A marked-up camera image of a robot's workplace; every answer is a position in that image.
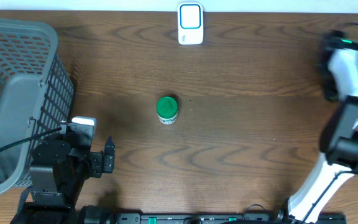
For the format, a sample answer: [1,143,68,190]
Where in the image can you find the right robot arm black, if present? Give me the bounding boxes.
[277,30,358,223]

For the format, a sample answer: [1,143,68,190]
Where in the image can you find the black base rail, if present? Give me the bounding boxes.
[79,205,347,224]

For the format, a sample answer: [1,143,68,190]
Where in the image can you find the green lid jar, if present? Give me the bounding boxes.
[156,96,178,124]

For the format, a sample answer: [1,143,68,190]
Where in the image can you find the white barcode scanner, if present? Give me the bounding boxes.
[177,2,204,45]

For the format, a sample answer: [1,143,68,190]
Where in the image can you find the grey plastic basket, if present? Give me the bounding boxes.
[0,19,74,194]

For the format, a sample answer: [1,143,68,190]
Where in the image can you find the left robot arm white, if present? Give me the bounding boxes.
[12,123,116,224]

